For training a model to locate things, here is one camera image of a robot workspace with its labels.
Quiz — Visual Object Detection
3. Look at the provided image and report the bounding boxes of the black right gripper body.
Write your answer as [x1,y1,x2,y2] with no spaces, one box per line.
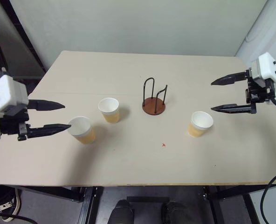
[245,67,276,105]

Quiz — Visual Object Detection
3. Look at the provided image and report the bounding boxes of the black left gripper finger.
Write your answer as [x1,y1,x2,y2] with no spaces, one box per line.
[27,99,66,112]
[27,123,72,139]

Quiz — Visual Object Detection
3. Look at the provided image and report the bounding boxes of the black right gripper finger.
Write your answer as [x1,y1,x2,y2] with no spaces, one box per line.
[210,70,248,86]
[210,103,257,115]

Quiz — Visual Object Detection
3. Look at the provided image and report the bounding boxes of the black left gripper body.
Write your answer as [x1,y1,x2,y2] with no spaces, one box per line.
[0,103,32,142]

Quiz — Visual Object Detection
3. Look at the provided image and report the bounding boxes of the yellow white paper cup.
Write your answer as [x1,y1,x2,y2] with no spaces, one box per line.
[97,98,120,124]
[67,116,97,145]
[187,111,214,139]

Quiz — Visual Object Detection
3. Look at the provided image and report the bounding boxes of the black white sneaker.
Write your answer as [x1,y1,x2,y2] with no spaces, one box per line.
[0,188,21,223]

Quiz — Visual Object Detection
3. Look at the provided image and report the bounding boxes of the dark rounded robot foot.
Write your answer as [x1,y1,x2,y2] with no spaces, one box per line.
[108,199,134,224]

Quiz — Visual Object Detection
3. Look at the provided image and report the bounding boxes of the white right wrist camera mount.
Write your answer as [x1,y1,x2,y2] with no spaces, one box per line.
[250,52,276,87]

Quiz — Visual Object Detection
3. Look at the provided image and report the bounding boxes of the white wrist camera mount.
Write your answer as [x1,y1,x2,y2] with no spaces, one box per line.
[250,52,276,87]
[0,74,29,141]

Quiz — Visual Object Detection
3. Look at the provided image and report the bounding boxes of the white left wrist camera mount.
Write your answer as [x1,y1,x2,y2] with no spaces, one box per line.
[0,74,29,141]

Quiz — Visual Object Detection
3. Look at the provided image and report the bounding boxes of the black wall frame strip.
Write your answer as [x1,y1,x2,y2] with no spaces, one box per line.
[2,0,48,73]

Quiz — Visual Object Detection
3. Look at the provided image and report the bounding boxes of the wooden base wire holder stand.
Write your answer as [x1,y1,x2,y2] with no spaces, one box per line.
[141,77,169,116]

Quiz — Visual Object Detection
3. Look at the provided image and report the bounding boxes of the black table frame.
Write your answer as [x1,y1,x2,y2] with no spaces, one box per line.
[0,183,276,224]

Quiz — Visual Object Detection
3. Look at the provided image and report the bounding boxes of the black floor cable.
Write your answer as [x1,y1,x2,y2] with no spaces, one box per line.
[0,210,39,224]

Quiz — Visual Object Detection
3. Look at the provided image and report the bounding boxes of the black hanging cable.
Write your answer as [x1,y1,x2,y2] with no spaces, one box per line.
[261,157,276,224]

